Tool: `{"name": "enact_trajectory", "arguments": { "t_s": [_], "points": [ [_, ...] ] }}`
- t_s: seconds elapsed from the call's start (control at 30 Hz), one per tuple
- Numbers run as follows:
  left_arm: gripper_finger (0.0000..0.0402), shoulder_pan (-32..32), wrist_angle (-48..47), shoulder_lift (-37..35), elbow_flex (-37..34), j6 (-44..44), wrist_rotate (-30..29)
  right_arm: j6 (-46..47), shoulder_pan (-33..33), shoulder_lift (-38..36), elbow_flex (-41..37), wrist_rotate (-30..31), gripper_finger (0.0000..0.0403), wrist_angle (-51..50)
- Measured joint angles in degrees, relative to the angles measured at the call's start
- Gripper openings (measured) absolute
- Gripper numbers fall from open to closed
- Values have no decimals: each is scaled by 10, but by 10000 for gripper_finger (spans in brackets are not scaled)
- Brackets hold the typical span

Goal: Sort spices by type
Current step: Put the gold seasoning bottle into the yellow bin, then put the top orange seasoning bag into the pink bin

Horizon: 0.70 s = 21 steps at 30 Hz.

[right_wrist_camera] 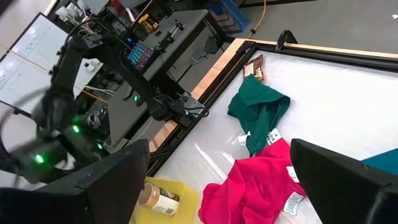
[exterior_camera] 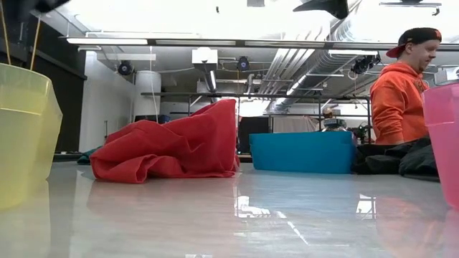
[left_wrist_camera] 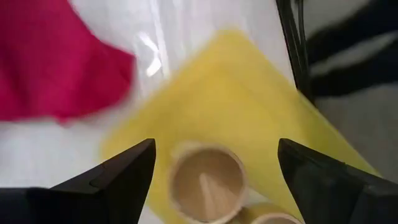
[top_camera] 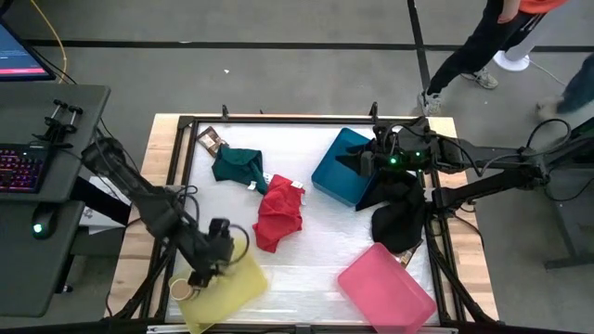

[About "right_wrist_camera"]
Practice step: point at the brown spice packet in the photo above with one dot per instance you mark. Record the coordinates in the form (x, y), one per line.
(253, 67)

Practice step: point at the black aluminium table frame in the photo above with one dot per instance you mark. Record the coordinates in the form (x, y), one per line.
(326, 56)

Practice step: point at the green cloth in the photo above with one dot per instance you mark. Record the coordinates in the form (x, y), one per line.
(258, 109)

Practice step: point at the blue plastic bin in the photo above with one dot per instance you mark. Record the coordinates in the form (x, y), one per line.
(385, 161)

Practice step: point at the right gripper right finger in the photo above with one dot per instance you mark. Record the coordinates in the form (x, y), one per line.
(335, 186)

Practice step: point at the white foam table mat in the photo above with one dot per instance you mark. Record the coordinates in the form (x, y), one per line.
(335, 102)

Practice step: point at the whiteboard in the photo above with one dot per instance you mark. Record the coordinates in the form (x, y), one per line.
(28, 62)

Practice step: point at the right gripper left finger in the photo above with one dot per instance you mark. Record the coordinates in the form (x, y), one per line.
(102, 193)

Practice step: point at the grey desk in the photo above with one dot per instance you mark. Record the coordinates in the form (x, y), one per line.
(186, 25)

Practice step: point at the black clamp holder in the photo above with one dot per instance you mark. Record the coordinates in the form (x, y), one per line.
(172, 31)

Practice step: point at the blue box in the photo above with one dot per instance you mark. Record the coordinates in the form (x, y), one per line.
(233, 15)

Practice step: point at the backlit keyboard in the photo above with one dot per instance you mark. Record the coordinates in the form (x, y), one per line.
(140, 56)

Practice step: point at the black computer mouse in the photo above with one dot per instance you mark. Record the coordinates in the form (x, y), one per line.
(133, 99)

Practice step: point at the red cloth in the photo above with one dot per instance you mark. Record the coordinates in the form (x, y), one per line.
(248, 193)

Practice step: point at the yellow plastic bin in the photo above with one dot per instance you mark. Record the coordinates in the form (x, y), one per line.
(186, 202)

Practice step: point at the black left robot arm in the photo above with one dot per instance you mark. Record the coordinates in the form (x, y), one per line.
(133, 77)

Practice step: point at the tan-lid spice jar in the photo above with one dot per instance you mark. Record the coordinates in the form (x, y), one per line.
(155, 199)

